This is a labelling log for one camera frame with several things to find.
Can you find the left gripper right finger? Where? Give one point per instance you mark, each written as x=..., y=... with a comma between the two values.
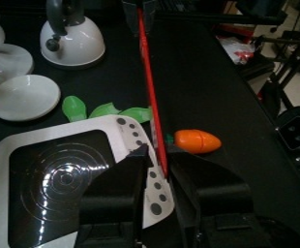
x=212, y=206

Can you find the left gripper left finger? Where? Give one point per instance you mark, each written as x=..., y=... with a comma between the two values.
x=114, y=200

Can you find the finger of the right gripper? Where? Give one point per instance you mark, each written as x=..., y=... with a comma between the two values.
x=130, y=14
x=150, y=11

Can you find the red toy knife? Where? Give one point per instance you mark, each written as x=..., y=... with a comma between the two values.
x=150, y=84

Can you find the white toy induction stove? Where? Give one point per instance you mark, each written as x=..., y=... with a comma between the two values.
x=50, y=180

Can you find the orange toy carrot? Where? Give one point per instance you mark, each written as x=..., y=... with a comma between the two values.
x=195, y=141

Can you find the white plastic bag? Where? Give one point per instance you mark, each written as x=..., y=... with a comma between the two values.
x=235, y=43

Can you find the green toy leaf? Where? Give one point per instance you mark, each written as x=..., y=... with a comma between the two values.
x=74, y=108
x=106, y=110
x=138, y=114

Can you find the table-level webcam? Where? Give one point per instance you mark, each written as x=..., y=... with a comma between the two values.
x=296, y=133

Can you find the white utensil stand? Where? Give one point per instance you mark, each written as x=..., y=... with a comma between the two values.
x=10, y=61

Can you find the white toy plate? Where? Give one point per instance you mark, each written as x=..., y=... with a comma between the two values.
x=23, y=97

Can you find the black metal stand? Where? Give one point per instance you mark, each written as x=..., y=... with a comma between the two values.
x=268, y=93

